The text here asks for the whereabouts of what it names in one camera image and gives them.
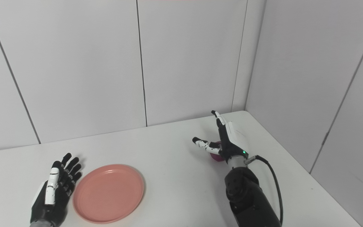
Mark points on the pink round plate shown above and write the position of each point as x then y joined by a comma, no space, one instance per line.
108,193

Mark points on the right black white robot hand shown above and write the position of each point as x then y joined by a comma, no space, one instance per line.
228,140

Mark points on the purple red onion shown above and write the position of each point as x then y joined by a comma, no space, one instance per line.
216,156

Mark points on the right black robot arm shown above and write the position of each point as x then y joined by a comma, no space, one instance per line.
247,195

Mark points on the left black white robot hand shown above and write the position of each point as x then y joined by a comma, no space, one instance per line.
54,195

